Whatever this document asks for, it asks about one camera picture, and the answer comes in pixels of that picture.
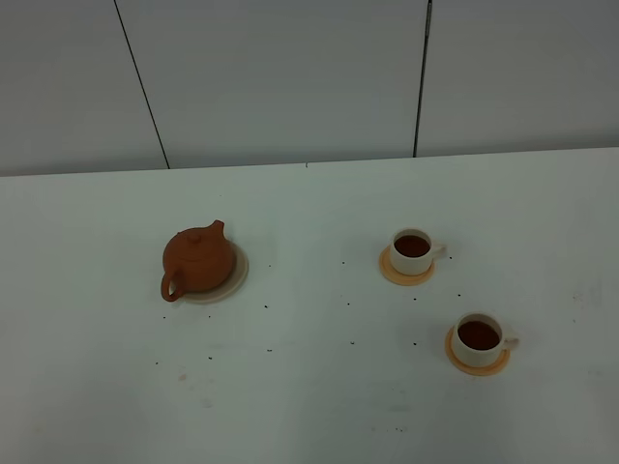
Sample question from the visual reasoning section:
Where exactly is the brown clay teapot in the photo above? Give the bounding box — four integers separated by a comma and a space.
161, 219, 236, 303

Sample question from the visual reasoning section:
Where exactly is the beige round teapot coaster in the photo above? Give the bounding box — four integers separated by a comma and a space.
181, 243, 250, 305

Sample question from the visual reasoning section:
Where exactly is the orange coaster far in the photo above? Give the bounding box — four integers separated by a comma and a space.
378, 246, 435, 286

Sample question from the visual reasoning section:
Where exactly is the orange coaster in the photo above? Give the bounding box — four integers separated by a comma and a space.
444, 328, 511, 377
378, 246, 435, 286

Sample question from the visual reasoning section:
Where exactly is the white teacup far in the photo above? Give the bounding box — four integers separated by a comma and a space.
389, 228, 447, 276

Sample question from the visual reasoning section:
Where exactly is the white teacup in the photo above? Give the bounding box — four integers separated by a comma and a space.
449, 312, 519, 368
389, 228, 447, 276

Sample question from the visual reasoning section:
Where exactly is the white teacup near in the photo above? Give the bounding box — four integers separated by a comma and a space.
449, 312, 519, 368

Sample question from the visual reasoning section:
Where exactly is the orange coaster near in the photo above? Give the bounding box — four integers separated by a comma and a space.
444, 328, 511, 377

